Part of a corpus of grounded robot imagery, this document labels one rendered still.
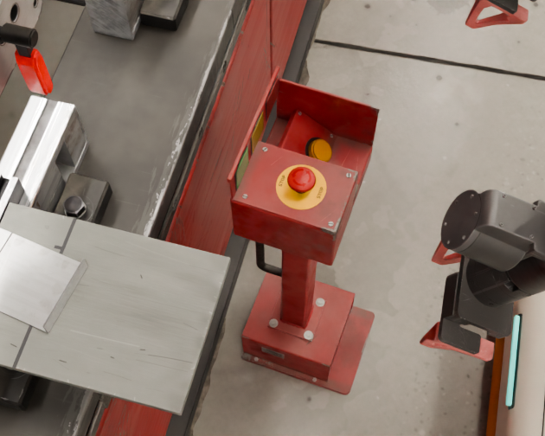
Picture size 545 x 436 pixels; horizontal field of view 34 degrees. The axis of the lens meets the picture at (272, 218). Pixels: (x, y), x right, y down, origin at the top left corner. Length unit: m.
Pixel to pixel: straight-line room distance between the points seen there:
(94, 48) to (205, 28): 0.16
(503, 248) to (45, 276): 0.49
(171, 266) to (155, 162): 0.24
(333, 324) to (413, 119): 0.63
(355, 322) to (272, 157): 0.79
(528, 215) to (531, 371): 0.98
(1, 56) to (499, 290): 0.52
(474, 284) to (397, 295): 1.17
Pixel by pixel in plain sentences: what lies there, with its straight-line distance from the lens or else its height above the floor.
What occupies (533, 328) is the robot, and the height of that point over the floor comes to 0.27.
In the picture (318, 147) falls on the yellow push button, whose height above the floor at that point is 0.73.
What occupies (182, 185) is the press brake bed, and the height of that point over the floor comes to 0.80.
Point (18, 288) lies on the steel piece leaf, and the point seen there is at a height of 1.00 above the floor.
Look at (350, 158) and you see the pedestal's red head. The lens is 1.39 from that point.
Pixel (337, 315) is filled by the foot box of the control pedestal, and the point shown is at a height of 0.12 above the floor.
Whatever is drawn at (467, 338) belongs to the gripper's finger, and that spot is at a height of 1.06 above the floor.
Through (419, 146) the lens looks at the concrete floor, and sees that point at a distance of 2.24.
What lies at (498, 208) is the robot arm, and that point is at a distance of 0.78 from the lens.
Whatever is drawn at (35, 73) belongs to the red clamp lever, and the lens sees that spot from 0.90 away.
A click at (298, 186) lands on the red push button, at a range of 1.24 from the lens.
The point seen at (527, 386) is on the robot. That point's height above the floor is 0.27.
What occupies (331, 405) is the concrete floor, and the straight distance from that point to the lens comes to 1.97.
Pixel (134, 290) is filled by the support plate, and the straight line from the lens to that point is 0.98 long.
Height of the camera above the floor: 1.90
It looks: 64 degrees down
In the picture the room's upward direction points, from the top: 1 degrees counter-clockwise
